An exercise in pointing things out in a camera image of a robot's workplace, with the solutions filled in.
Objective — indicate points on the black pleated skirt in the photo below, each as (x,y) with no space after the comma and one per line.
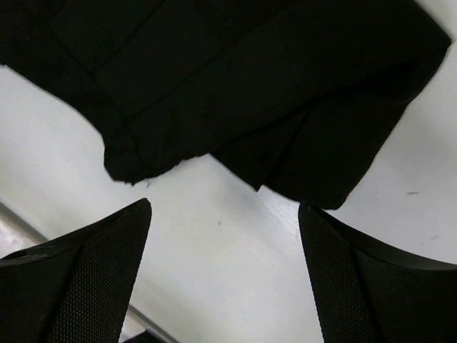
(298,96)

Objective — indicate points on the aluminium table edge rail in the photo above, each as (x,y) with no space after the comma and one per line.
(17,233)

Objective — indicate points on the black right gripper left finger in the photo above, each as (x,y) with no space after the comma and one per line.
(77,287)

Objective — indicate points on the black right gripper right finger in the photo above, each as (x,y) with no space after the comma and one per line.
(368,291)

